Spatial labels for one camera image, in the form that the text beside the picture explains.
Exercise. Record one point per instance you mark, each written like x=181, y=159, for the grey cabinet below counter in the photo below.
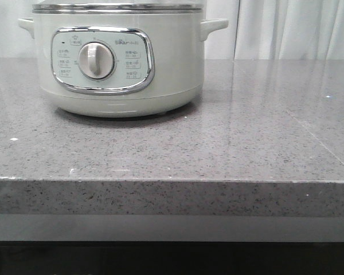
x=170, y=244

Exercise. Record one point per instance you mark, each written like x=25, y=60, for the glass pot lid steel rim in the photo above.
x=116, y=7

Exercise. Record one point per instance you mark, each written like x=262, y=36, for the white curtain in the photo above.
x=278, y=30

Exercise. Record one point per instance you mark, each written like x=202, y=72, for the pale green electric cooking pot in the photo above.
x=120, y=63

